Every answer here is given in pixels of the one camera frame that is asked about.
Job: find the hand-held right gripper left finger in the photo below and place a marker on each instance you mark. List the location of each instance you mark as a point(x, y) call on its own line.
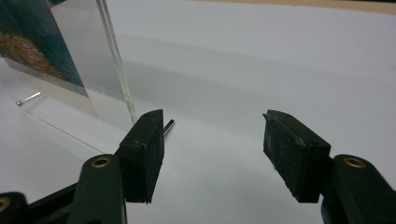
point(143, 155)

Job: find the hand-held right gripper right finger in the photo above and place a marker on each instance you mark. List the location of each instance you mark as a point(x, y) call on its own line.
point(295, 155)

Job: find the clear acrylic photo frame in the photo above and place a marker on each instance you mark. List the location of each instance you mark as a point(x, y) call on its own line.
point(84, 62)

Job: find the colourful photo print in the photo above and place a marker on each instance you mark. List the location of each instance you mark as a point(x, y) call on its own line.
point(34, 40)

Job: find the silver metal frame peg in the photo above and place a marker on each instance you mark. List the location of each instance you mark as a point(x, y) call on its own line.
point(28, 98)
point(169, 126)

